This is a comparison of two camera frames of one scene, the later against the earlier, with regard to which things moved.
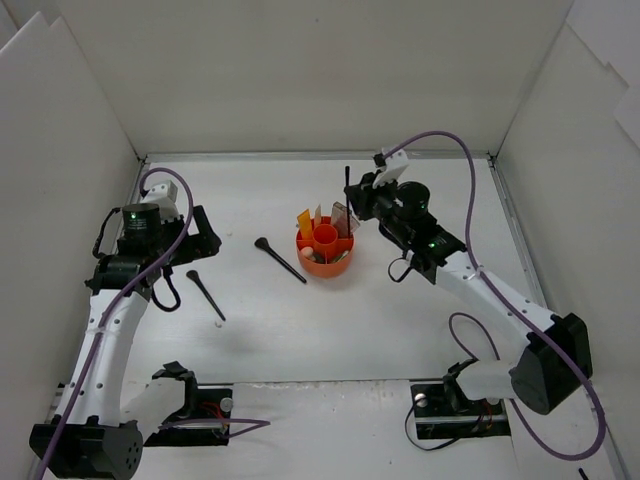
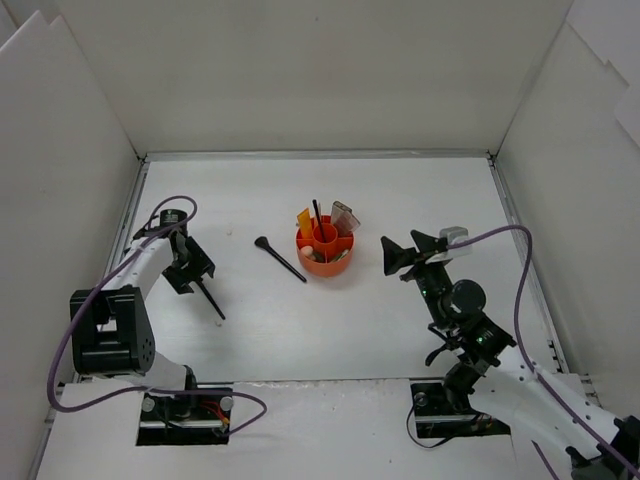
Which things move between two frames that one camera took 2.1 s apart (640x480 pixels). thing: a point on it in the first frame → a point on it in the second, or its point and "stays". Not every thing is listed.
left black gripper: (197, 235) → (190, 273)
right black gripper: (364, 198) → (417, 260)
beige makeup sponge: (306, 251) stays
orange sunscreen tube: (305, 224) stays
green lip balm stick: (342, 256) stays
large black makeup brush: (263, 243) stays
